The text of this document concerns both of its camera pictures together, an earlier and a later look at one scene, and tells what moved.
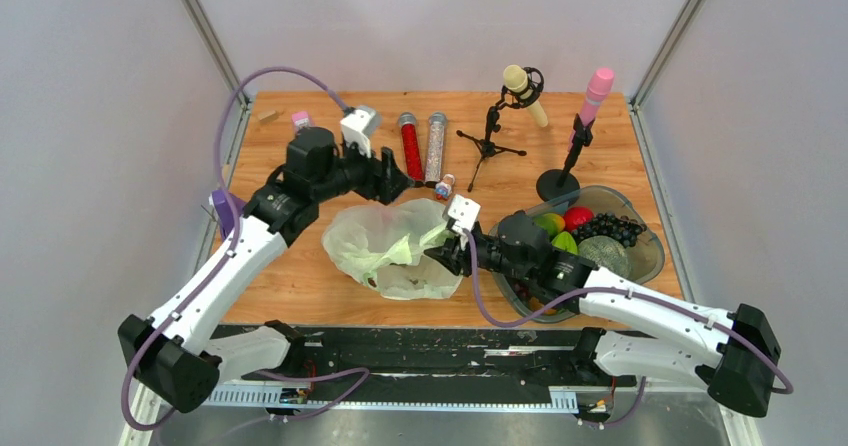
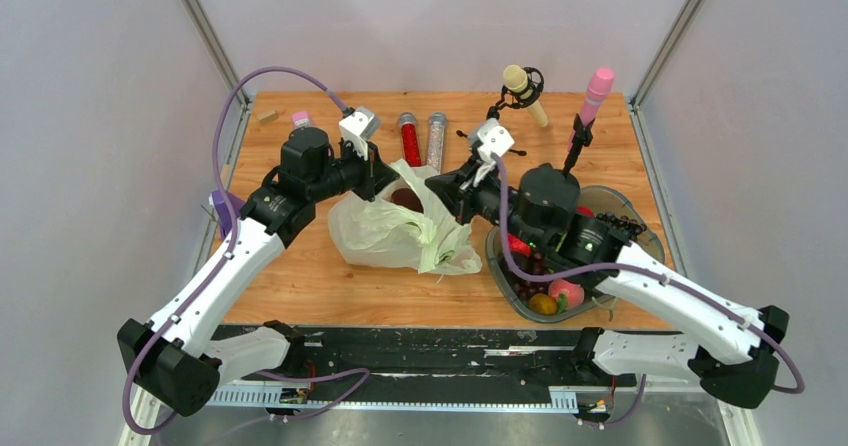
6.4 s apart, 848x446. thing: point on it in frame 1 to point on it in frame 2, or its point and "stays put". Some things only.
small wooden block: x=267 y=116 stays put
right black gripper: x=453 y=256 to x=458 y=188
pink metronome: x=301 y=120 stays put
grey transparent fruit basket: x=646 y=260 stays put
